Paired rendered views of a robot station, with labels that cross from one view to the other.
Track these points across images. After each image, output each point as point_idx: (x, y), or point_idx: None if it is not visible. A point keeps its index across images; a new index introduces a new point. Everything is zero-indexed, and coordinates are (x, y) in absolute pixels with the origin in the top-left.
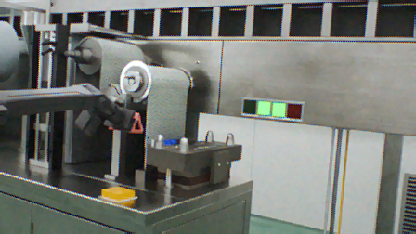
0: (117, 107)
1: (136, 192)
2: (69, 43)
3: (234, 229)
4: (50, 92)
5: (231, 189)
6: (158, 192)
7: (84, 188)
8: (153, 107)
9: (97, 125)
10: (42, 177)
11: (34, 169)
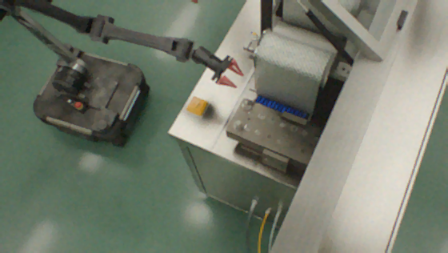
0: (208, 63)
1: (216, 114)
2: None
3: (282, 196)
4: (139, 38)
5: (271, 179)
6: (222, 127)
7: (214, 80)
8: (263, 78)
9: (197, 62)
10: (232, 46)
11: (257, 30)
